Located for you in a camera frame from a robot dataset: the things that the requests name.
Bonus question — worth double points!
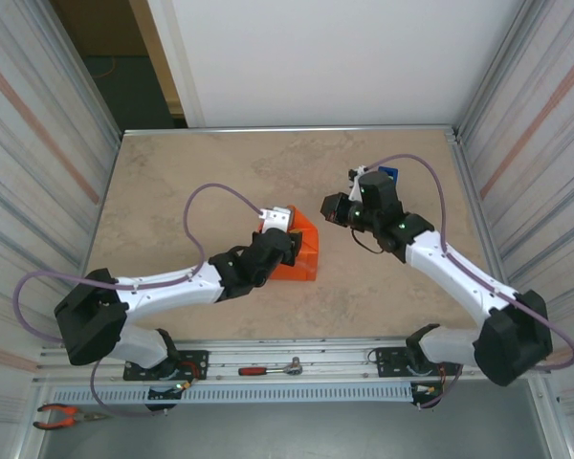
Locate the orange cloth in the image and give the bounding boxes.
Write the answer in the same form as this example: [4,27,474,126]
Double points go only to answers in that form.
[270,204,320,282]

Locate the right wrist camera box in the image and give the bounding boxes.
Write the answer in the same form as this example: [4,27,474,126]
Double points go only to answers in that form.
[347,164,370,202]

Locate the red handled ratchet wrench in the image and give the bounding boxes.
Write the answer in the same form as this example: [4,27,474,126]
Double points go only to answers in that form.
[237,356,307,377]

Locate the thin aluminium frame rail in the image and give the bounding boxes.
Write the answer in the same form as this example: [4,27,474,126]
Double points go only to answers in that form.
[122,124,460,141]

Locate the wide aluminium frame rail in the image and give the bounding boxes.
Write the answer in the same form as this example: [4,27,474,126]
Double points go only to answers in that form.
[33,337,554,383]

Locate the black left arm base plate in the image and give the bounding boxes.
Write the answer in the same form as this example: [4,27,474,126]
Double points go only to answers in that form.
[122,350,210,383]

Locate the grey slotted cable duct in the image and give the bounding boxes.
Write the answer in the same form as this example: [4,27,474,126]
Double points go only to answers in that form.
[52,384,412,404]

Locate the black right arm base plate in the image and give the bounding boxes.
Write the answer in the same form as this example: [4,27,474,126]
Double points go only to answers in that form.
[375,346,461,379]

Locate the white door frame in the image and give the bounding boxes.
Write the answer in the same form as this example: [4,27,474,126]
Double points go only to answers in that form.
[128,0,207,129]

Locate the orange floor cable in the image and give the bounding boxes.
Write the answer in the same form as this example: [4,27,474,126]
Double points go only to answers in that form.
[93,55,121,81]

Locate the orange handled pliers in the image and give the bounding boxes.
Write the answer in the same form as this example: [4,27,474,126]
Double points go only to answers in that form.
[32,404,111,430]

